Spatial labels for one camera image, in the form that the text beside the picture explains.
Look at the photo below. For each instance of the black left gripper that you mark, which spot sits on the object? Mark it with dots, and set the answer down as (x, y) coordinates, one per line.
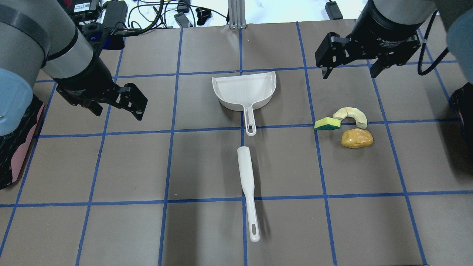
(84, 84)

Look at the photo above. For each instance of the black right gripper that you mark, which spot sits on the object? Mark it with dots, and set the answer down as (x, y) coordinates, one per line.
(386, 31)

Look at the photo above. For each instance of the pale curved bread piece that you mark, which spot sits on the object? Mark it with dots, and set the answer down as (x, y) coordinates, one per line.
(354, 113)

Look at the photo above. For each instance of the yellow green sponge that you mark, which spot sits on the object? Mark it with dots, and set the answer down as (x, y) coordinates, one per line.
(327, 123)

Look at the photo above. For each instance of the yellow potato-shaped lump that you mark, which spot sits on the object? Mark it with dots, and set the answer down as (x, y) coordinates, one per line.
(357, 138)

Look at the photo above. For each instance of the white plastic dustpan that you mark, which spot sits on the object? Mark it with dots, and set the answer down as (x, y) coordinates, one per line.
(245, 93)

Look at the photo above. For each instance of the white hand brush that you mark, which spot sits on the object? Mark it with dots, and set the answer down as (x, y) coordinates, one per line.
(248, 187)

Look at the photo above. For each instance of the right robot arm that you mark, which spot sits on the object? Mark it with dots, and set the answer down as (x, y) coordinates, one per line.
(386, 31)

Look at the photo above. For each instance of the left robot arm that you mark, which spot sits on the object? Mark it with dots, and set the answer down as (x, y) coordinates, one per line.
(39, 35)

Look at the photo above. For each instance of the left black bag-lined bin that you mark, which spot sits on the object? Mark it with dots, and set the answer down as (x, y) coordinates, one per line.
(15, 146)

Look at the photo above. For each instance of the black bag-lined bin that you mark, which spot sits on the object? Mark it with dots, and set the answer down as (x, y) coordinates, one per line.
(15, 146)
(462, 101)

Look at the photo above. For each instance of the right black bag-lined bin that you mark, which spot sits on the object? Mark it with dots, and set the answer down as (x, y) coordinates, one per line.
(462, 101)

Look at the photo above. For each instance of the black power adapter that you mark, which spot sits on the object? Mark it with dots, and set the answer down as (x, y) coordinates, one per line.
(115, 13)

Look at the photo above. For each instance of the aluminium frame post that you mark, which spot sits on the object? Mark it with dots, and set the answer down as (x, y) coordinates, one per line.
(236, 14)

